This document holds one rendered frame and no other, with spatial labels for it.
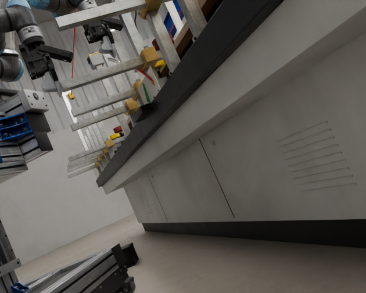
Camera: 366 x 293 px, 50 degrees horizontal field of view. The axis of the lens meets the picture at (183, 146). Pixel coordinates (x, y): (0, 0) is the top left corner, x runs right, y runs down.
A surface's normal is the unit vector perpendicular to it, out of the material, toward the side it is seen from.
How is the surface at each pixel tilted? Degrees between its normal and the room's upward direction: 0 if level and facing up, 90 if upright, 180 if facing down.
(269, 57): 90
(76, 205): 90
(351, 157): 90
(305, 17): 90
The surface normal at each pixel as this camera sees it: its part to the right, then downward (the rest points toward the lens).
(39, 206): 0.23, -0.17
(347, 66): -0.87, 0.37
